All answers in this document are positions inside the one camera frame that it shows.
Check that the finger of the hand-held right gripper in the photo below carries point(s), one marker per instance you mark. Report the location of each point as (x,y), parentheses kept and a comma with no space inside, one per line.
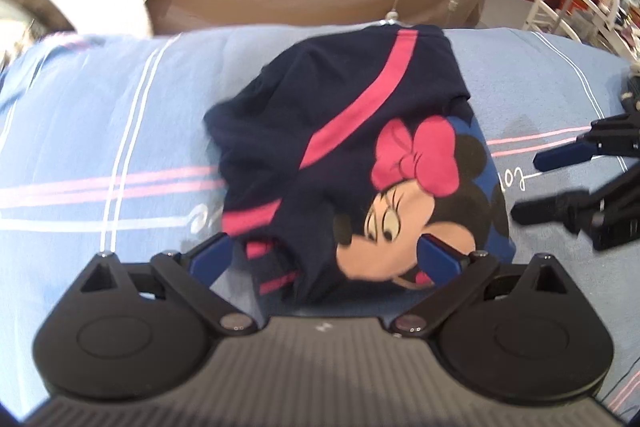
(565,155)
(550,208)

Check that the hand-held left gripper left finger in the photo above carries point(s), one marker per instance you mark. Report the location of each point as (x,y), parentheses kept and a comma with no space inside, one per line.
(212,258)

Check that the navy cartoon print shirt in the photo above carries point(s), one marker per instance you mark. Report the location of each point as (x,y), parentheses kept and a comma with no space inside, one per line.
(325,107)

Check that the light blue striped blanket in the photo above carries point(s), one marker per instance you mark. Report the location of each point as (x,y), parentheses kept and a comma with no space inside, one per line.
(110,117)

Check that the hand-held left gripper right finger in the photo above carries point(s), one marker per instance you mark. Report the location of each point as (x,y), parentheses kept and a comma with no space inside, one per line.
(440,259)

